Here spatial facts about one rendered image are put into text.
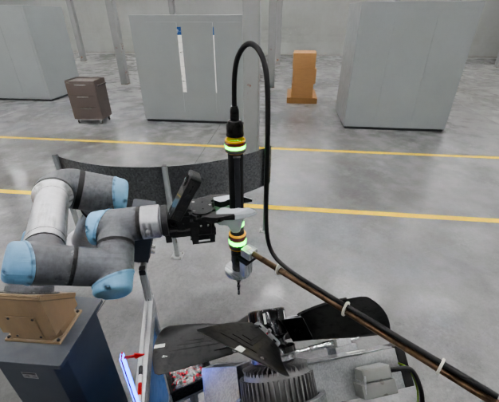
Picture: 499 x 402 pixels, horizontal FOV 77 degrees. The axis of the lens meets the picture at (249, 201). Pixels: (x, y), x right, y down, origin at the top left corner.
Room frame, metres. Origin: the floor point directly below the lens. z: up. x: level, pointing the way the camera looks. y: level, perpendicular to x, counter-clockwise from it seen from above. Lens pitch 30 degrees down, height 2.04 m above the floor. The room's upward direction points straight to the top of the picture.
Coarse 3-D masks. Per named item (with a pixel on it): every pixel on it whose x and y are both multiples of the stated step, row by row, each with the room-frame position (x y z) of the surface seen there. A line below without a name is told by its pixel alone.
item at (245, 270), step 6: (252, 246) 0.61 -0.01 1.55; (246, 252) 0.59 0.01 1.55; (252, 252) 0.59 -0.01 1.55; (240, 258) 0.60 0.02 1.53; (246, 258) 0.59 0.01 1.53; (252, 258) 0.59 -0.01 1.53; (228, 264) 0.64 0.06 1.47; (240, 264) 0.60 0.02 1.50; (246, 264) 0.58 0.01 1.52; (252, 264) 0.61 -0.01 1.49; (228, 270) 0.62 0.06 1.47; (240, 270) 0.60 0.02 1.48; (246, 270) 0.60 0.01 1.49; (252, 270) 0.61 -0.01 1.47; (228, 276) 0.61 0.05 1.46; (234, 276) 0.60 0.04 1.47; (240, 276) 0.60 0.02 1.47; (246, 276) 0.60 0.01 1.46
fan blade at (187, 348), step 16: (160, 336) 0.64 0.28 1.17; (176, 336) 0.64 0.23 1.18; (192, 336) 0.63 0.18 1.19; (160, 352) 0.57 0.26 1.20; (176, 352) 0.57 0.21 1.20; (192, 352) 0.57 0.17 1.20; (208, 352) 0.57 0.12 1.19; (224, 352) 0.58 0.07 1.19; (160, 368) 0.51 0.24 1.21; (176, 368) 0.51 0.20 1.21
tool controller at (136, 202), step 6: (132, 204) 1.31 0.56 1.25; (138, 204) 1.32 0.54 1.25; (144, 204) 1.33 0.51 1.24; (150, 204) 1.34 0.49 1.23; (138, 240) 1.12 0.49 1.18; (144, 240) 1.12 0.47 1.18; (150, 240) 1.13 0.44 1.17; (138, 246) 1.12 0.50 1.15; (144, 246) 1.12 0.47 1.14; (150, 246) 1.13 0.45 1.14; (138, 252) 1.12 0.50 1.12; (144, 252) 1.12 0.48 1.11; (150, 252) 1.14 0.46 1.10; (138, 258) 1.12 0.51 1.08; (144, 258) 1.12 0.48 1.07
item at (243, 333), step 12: (228, 324) 0.54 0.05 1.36; (240, 324) 0.56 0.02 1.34; (252, 324) 0.59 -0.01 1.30; (216, 336) 0.46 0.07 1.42; (228, 336) 0.47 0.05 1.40; (240, 336) 0.49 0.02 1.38; (252, 336) 0.51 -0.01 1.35; (264, 336) 0.55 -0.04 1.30; (252, 348) 0.45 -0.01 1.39; (264, 348) 0.48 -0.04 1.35; (276, 348) 0.52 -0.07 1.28; (276, 360) 0.44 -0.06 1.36
